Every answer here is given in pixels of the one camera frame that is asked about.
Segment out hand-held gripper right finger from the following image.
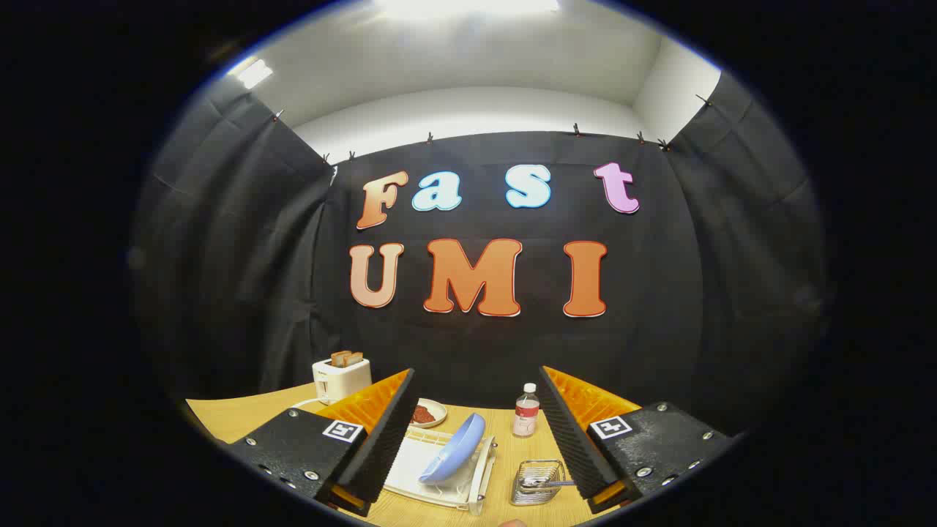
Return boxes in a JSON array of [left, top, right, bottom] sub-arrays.
[[540, 365, 735, 515]]

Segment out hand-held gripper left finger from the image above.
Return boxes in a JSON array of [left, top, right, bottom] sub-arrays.
[[228, 368, 417, 517]]

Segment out white dish rack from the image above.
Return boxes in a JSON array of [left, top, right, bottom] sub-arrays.
[[382, 427, 497, 516]]

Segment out blue plate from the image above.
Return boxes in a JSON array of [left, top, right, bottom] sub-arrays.
[[418, 413, 486, 485]]

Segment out metal wire basket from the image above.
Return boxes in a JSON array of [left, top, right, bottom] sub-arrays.
[[510, 460, 565, 507]]

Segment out small white plate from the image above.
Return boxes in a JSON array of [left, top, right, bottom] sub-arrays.
[[411, 398, 448, 429]]

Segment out clear bottle red label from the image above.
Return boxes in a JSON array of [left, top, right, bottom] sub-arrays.
[[512, 383, 540, 438]]

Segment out white toaster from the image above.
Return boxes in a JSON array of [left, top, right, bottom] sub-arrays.
[[312, 357, 373, 405]]

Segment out black backdrop cloth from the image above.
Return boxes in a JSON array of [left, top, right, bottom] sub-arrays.
[[130, 70, 832, 440]]

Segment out ceiling light panel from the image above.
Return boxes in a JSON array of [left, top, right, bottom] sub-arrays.
[[373, 0, 561, 19]]

